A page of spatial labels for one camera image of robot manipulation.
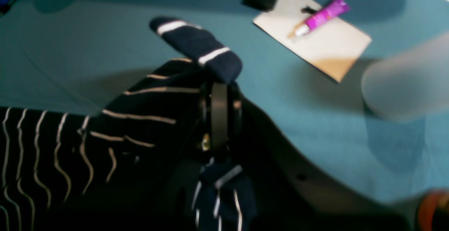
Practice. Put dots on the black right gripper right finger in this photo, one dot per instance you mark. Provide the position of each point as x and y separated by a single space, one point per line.
293 194

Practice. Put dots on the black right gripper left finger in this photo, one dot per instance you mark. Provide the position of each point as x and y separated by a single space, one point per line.
214 115

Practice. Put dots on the navy white striped t-shirt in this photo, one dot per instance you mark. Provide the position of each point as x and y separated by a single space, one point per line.
140 164

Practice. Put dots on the white cardboard sheet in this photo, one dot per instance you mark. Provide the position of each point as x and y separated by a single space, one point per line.
332 48

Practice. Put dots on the light blue tablecloth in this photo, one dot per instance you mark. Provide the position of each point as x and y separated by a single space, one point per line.
77 55

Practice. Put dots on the translucent plastic cup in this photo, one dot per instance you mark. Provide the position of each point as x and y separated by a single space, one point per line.
409 85

